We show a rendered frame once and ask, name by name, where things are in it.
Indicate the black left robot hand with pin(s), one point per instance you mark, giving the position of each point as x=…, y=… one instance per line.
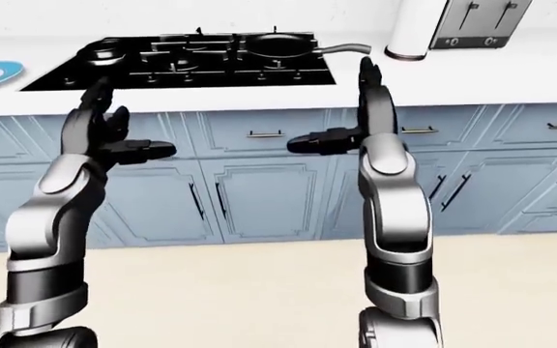
x=96, y=125

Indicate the light blue kitchen cabinets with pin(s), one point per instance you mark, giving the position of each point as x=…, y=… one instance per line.
x=269, y=195

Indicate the black gas cooktop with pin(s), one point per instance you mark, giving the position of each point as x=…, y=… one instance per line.
x=211, y=76

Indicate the silver two-slot toaster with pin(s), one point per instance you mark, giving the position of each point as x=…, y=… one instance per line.
x=477, y=21

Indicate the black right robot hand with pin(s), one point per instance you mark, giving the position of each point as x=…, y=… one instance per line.
x=377, y=112

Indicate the white paper towel roll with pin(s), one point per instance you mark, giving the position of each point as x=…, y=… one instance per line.
x=411, y=25

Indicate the small round gas burner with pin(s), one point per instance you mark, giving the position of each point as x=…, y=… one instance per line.
x=184, y=65

